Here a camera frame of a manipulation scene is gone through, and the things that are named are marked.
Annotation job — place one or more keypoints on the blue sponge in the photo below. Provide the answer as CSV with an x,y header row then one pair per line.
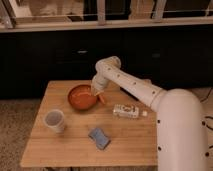
x,y
100,139

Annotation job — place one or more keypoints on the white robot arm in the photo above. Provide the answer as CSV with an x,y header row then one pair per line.
x,y
182,141

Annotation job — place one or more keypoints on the orange ceramic bowl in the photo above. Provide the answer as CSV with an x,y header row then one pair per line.
x,y
80,97

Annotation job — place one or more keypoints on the clear plastic bottle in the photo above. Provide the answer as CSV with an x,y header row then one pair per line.
x,y
129,111

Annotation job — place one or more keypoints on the white plastic cup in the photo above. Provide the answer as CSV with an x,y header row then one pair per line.
x,y
55,120

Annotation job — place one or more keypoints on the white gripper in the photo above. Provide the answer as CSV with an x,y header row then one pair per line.
x,y
99,83

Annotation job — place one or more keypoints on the dark cabinet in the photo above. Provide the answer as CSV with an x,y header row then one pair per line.
x,y
171,57

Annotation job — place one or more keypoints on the orange carrot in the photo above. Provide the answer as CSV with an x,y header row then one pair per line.
x,y
101,98

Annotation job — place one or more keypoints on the wooden table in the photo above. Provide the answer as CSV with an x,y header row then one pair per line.
x,y
133,141

